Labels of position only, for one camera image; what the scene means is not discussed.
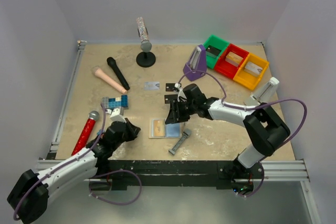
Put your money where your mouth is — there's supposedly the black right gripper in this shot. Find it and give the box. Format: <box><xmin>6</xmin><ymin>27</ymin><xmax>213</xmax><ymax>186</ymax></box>
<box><xmin>165</xmin><ymin>98</ymin><xmax>197</xmax><ymax>124</ymax></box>

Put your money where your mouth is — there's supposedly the black VIP card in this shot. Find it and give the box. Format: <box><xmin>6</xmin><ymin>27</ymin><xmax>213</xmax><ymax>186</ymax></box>
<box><xmin>165</xmin><ymin>83</ymin><xmax>177</xmax><ymax>92</ymax></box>
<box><xmin>164</xmin><ymin>94</ymin><xmax>177</xmax><ymax>104</ymax></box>

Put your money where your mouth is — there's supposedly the beige card holder wallet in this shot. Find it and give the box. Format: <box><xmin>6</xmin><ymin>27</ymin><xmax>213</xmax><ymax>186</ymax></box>
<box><xmin>149</xmin><ymin>118</ymin><xmax>182</xmax><ymax>138</ymax></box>

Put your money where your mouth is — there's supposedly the silver VIP card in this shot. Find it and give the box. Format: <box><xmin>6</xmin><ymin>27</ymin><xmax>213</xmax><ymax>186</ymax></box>
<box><xmin>144</xmin><ymin>81</ymin><xmax>160</xmax><ymax>91</ymax></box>

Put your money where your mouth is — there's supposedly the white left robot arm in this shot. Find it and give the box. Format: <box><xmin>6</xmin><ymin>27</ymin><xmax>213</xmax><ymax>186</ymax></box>
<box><xmin>7</xmin><ymin>119</ymin><xmax>141</xmax><ymax>223</ymax></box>

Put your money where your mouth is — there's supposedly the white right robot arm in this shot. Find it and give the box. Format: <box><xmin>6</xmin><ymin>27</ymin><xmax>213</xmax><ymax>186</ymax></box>
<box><xmin>165</xmin><ymin>83</ymin><xmax>290</xmax><ymax>178</ymax></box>

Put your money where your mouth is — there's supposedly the gold card in holder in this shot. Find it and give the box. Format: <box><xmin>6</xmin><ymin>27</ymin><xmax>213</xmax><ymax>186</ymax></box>
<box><xmin>152</xmin><ymin>119</ymin><xmax>165</xmax><ymax>137</ymax></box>

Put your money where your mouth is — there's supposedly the black card in green bin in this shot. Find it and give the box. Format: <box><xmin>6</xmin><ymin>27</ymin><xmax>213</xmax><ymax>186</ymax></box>
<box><xmin>206</xmin><ymin>46</ymin><xmax>221</xmax><ymax>59</ymax></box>

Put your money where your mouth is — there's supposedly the tan card in red bin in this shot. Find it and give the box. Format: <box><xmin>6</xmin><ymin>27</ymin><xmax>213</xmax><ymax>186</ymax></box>
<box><xmin>225</xmin><ymin>52</ymin><xmax>243</xmax><ymax>67</ymax></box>

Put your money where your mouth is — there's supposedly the white card in yellow bin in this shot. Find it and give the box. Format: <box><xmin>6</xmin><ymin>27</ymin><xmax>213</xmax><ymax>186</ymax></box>
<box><xmin>244</xmin><ymin>61</ymin><xmax>263</xmax><ymax>77</ymax></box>

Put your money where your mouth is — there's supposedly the grey truss piece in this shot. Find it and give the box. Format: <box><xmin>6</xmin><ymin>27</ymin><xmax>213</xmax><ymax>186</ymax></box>
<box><xmin>169</xmin><ymin>129</ymin><xmax>192</xmax><ymax>155</ymax></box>

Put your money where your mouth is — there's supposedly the light blue toy brick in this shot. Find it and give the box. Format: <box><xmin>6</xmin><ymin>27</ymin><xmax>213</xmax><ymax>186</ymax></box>
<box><xmin>107</xmin><ymin>94</ymin><xmax>129</xmax><ymax>109</ymax></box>

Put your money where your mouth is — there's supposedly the red glitter microphone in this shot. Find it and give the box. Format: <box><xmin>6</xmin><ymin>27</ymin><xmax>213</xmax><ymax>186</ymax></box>
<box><xmin>71</xmin><ymin>111</ymin><xmax>100</xmax><ymax>156</ymax></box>

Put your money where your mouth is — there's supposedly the purple metronome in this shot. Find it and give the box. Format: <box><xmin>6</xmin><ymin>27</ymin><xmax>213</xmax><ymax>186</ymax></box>
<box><xmin>183</xmin><ymin>45</ymin><xmax>207</xmax><ymax>82</ymax></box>

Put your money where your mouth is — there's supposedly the black round microphone stand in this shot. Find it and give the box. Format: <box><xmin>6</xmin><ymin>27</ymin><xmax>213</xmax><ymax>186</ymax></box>
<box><xmin>136</xmin><ymin>52</ymin><xmax>156</xmax><ymax>68</ymax></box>

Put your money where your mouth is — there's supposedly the red bin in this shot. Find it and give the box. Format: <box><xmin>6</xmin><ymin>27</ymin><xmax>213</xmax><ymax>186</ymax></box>
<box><xmin>214</xmin><ymin>44</ymin><xmax>248</xmax><ymax>79</ymax></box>

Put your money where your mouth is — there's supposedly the pink microphone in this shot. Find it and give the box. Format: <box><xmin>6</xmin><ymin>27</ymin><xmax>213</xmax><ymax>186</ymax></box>
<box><xmin>92</xmin><ymin>67</ymin><xmax>127</xmax><ymax>94</ymax></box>

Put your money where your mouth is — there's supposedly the glitter microphone on stand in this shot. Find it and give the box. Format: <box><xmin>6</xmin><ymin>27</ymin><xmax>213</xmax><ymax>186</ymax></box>
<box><xmin>136</xmin><ymin>17</ymin><xmax>152</xmax><ymax>52</ymax></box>

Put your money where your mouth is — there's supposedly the yellow bin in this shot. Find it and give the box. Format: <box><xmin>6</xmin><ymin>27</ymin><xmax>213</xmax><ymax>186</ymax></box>
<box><xmin>233</xmin><ymin>53</ymin><xmax>269</xmax><ymax>90</ymax></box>

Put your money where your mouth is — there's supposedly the black microphone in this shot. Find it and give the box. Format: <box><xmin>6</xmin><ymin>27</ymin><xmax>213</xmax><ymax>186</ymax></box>
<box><xmin>107</xmin><ymin>57</ymin><xmax>130</xmax><ymax>91</ymax></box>

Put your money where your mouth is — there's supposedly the green bin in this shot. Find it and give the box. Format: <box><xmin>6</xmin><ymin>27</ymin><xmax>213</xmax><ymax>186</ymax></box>
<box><xmin>203</xmin><ymin>35</ymin><xmax>230</xmax><ymax>69</ymax></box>

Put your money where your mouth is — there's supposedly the white grey metronome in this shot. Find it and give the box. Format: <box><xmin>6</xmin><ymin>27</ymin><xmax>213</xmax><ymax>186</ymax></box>
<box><xmin>244</xmin><ymin>77</ymin><xmax>279</xmax><ymax>106</ymax></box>

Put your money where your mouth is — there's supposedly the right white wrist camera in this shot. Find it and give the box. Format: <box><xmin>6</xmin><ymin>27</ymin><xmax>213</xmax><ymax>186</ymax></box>
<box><xmin>174</xmin><ymin>83</ymin><xmax>186</xmax><ymax>102</ymax></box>

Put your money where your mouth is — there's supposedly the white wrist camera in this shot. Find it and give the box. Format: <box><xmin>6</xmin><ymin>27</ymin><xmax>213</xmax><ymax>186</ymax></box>
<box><xmin>174</xmin><ymin>83</ymin><xmax>186</xmax><ymax>102</ymax></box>
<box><xmin>105</xmin><ymin>106</ymin><xmax>126</xmax><ymax>122</ymax></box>

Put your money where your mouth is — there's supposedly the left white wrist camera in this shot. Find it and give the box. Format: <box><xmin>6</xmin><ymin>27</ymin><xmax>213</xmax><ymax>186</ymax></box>
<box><xmin>105</xmin><ymin>106</ymin><xmax>126</xmax><ymax>122</ymax></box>

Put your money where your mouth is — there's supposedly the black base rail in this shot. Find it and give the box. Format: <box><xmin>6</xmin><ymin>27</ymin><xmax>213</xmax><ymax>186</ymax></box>
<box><xmin>94</xmin><ymin>160</ymin><xmax>264</xmax><ymax>190</ymax></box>

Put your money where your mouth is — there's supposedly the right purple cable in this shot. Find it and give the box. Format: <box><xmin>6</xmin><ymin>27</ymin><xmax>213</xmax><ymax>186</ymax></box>
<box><xmin>177</xmin><ymin>70</ymin><xmax>308</xmax><ymax>198</ymax></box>

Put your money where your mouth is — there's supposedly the aluminium frame rail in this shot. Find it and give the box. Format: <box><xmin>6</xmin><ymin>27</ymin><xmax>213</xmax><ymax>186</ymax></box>
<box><xmin>37</xmin><ymin>40</ymin><xmax>87</xmax><ymax>164</ymax></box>

